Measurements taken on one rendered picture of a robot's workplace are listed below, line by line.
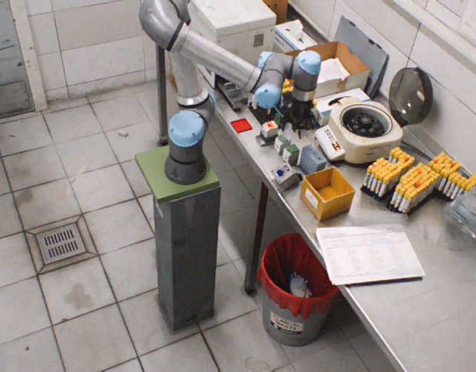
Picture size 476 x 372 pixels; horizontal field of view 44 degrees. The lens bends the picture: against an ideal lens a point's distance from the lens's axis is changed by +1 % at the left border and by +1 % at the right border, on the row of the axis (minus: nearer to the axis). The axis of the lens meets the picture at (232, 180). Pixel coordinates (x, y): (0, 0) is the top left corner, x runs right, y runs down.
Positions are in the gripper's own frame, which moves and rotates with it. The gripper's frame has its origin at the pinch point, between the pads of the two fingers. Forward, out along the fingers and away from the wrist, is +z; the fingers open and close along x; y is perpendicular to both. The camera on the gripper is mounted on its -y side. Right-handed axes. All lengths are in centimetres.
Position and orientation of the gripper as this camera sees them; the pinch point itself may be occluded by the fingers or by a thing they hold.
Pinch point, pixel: (292, 136)
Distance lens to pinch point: 209.2
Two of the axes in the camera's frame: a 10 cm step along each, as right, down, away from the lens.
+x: 9.5, -1.9, 2.6
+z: -0.6, 6.9, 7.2
